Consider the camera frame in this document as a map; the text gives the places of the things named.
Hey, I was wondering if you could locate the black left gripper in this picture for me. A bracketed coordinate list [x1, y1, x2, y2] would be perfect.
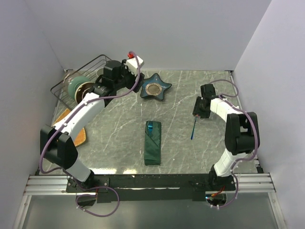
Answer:
[114, 60, 144, 93]

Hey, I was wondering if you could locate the iridescent rainbow metal spoon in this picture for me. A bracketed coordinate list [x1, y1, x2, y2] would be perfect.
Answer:
[190, 115, 198, 140]

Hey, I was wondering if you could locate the dark green cloth napkin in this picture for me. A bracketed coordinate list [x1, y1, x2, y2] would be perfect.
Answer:
[144, 121, 162, 166]

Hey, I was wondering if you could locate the blue metal fork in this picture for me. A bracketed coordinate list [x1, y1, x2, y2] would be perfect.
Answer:
[147, 121, 153, 137]

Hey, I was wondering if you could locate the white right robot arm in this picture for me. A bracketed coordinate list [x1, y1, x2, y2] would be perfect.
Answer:
[193, 83, 260, 190]

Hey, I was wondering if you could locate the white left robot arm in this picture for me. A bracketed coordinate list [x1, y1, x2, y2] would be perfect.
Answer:
[39, 52, 144, 192]

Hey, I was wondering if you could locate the striped grey ceramic mug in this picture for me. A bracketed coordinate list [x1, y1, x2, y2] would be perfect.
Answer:
[96, 68, 104, 77]

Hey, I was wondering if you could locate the dark brown ceramic bowl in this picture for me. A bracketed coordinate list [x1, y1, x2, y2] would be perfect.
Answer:
[74, 82, 94, 104]

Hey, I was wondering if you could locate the blue star-shaped ceramic dish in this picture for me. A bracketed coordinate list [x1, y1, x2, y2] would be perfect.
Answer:
[140, 73, 172, 101]

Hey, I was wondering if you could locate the green ceramic bowl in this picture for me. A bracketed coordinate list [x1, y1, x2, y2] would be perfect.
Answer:
[68, 76, 90, 99]

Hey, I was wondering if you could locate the clear glass jar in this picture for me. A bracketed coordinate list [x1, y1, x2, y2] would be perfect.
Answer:
[61, 69, 78, 93]

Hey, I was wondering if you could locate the orange woven fan-shaped mat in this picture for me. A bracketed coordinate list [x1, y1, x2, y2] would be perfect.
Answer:
[52, 108, 86, 147]

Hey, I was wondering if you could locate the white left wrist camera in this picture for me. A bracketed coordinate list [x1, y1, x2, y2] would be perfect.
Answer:
[125, 52, 144, 76]

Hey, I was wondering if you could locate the black wire dish rack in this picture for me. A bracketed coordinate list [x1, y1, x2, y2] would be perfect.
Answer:
[50, 54, 111, 110]

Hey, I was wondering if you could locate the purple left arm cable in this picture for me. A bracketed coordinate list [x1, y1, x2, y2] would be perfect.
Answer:
[38, 51, 142, 218]

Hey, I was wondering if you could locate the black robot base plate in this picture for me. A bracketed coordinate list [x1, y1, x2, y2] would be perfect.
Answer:
[66, 174, 236, 203]

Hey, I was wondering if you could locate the aluminium frame rail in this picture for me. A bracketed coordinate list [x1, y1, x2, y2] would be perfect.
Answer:
[237, 173, 276, 193]

